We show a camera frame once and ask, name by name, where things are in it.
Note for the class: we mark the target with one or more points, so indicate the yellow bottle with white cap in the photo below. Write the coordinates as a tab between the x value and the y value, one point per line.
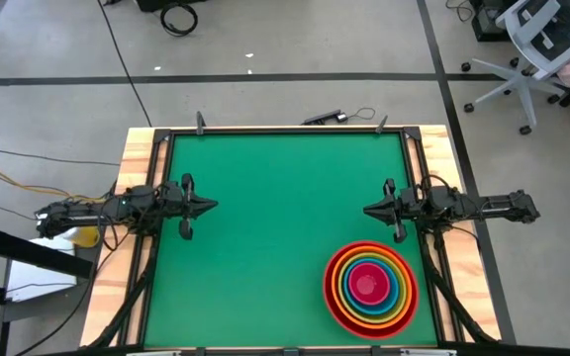
87	238

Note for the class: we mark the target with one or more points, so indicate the green table mat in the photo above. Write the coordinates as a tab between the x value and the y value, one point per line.
275	237

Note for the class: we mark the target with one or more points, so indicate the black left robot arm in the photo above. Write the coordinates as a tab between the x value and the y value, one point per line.
97	212

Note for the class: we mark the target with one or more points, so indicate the black desk beam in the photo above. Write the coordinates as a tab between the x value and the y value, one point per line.
32	252

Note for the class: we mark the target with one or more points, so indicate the grey office chair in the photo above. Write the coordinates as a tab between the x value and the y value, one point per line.
537	44

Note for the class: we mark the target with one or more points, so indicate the orange bowl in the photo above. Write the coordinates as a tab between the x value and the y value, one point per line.
334	289

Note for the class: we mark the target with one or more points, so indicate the white paper sheet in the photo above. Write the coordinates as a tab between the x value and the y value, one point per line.
37	277

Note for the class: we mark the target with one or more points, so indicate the yellow-green bowl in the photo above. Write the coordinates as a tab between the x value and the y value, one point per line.
340	289

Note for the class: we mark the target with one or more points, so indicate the small pink bowl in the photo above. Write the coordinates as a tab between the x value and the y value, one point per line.
369	284

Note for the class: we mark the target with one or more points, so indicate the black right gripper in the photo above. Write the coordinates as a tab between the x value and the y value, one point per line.
404	205

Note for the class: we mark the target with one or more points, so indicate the blue bowl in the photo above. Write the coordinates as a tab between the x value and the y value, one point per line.
346	287

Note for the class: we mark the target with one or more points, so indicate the black equipment box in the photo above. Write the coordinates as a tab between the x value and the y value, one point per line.
488	22

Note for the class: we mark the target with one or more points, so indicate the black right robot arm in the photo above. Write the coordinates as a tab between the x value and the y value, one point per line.
483	205

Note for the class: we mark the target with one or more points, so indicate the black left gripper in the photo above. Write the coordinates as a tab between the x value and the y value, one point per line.
178	200

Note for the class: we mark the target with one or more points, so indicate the large red bowl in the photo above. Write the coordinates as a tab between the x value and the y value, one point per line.
326	292

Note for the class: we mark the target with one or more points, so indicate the black frame clamp post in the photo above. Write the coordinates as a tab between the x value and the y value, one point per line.
200	123
382	124

